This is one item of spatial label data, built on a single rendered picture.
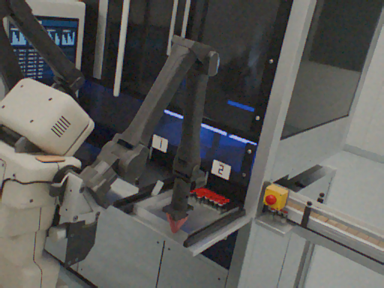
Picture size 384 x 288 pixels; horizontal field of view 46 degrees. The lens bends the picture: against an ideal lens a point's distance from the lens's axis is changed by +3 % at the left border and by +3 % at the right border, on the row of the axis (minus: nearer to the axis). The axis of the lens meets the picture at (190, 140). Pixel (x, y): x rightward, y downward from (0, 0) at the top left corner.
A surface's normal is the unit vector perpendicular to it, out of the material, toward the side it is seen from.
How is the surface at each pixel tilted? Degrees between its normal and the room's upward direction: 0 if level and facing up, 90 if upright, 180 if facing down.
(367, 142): 90
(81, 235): 90
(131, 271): 90
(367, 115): 90
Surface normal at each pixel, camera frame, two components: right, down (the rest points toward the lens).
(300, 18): -0.59, 0.15
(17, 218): 0.77, 0.32
